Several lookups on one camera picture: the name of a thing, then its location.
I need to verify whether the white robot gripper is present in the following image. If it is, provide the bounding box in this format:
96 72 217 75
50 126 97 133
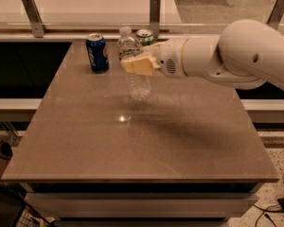
121 38 187 79

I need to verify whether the clear plastic water bottle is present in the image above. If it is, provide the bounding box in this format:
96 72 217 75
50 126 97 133
116 26 151 100

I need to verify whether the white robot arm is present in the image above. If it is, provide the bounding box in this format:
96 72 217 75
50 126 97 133
121 20 284 92

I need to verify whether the green soda can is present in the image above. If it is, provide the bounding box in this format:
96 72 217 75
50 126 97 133
136 29 154 46

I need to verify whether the blue Pepsi soda can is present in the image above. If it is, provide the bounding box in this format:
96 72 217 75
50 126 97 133
85 33 109 73

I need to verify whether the white drawer front under table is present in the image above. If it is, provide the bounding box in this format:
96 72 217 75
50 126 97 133
26 193 257 218

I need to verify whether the brown cylindrical container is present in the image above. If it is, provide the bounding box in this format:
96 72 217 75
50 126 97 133
0 140 13 182

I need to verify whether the middle metal railing bracket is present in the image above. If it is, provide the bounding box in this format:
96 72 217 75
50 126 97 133
150 0 161 38

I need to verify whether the metal railing bracket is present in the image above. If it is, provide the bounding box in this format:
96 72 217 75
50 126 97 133
150 0 161 38
266 0 284 30
21 0 46 38

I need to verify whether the left metal railing bracket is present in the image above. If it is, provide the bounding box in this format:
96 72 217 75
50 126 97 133
21 0 46 38

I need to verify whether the right metal railing bracket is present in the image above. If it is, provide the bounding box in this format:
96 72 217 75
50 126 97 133
266 0 284 30

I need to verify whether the black wire basket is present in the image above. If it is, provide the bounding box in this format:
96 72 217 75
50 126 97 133
0 181 57 227

